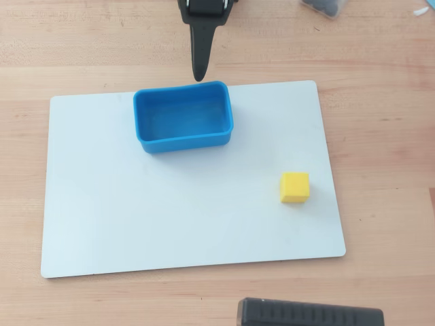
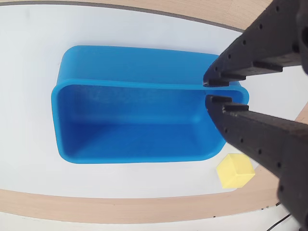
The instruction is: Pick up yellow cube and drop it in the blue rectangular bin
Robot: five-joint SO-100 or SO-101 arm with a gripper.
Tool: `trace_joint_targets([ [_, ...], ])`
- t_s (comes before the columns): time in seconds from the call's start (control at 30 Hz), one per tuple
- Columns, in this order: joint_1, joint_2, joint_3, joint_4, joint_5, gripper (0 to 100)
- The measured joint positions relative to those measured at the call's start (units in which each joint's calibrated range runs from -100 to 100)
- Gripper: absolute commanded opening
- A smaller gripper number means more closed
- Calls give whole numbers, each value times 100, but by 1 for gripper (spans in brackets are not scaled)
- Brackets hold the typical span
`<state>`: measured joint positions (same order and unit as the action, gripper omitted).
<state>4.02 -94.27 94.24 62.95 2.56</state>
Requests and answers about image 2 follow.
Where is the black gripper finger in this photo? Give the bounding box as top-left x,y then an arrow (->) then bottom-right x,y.
203,0 -> 304,87
205,94 -> 308,231

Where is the yellow cube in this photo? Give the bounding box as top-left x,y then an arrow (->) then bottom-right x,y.
216,153 -> 256,189

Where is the blue rectangular plastic bin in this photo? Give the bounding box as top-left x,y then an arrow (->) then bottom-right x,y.
51,45 -> 250,165

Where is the white rectangular board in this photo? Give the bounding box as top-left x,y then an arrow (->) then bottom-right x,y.
0,1 -> 308,200

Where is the thin black cable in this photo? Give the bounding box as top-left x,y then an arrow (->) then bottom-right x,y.
266,213 -> 293,231

